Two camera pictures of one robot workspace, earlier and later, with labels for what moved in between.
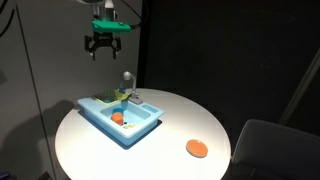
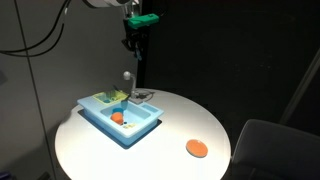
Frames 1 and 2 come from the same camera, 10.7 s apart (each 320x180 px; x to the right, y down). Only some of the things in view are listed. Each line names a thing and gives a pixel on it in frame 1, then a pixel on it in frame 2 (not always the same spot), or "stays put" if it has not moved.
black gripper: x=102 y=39 → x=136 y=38
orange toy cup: x=117 y=117 stays put
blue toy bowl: x=118 y=109 stays put
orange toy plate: x=196 y=148 stays put
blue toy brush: x=122 y=88 → x=138 y=55
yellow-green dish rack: x=111 y=97 stays put
